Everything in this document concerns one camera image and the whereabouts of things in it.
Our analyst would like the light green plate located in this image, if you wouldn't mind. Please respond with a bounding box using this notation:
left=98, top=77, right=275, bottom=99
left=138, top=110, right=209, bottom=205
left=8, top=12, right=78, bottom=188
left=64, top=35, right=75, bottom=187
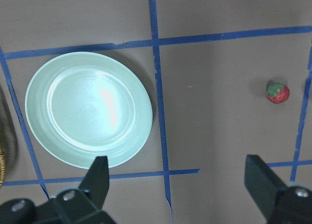
left=25, top=52, right=153, bottom=169

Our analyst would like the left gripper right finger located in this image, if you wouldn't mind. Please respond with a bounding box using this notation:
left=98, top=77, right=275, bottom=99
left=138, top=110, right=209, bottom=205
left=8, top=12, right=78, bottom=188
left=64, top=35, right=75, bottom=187
left=244, top=155, right=288, bottom=221

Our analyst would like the wicker fruit basket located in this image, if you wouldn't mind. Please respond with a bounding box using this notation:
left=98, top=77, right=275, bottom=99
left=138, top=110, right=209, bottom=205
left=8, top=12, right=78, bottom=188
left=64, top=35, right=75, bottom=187
left=0, top=147, right=6, bottom=188

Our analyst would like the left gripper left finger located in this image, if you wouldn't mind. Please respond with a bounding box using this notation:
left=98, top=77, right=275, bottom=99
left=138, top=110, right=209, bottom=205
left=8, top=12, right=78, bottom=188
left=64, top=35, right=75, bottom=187
left=78, top=156, right=110, bottom=209

